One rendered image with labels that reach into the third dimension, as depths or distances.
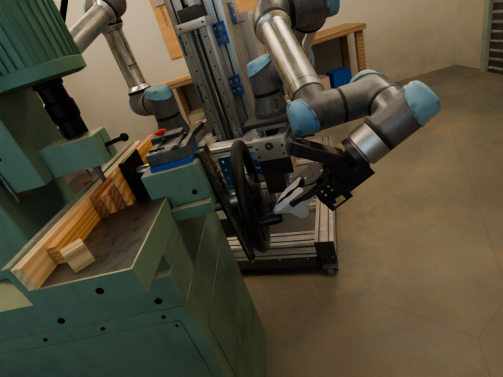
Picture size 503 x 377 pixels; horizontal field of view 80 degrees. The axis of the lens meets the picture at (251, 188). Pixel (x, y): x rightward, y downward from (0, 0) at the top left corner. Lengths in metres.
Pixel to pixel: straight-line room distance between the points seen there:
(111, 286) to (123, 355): 0.33
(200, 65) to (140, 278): 1.09
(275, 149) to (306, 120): 0.61
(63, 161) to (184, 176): 0.28
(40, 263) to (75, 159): 0.25
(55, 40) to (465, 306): 1.56
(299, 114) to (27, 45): 0.51
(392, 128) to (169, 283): 0.52
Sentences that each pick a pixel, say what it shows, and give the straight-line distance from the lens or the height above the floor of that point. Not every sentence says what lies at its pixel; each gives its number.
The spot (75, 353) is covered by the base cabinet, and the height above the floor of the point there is 0.63.
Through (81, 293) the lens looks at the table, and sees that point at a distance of 0.62.
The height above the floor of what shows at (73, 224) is 0.94.
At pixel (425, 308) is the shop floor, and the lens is 1.51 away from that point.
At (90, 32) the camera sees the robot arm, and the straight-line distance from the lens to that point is 1.40.
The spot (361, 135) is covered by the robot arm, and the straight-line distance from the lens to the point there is 0.59.
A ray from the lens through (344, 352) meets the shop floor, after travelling 1.38.
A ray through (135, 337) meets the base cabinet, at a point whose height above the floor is 0.64.
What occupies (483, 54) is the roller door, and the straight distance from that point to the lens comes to 4.34.
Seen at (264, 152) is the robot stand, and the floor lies 0.72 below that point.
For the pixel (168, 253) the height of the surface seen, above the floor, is 0.83.
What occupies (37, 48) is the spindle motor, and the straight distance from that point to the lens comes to 0.72.
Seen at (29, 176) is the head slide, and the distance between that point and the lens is 0.83.
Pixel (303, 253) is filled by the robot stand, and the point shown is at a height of 0.15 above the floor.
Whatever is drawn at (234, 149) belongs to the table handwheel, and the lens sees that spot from 0.68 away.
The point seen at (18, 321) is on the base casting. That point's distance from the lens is 0.90.
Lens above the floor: 1.19
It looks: 28 degrees down
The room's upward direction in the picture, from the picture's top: 18 degrees counter-clockwise
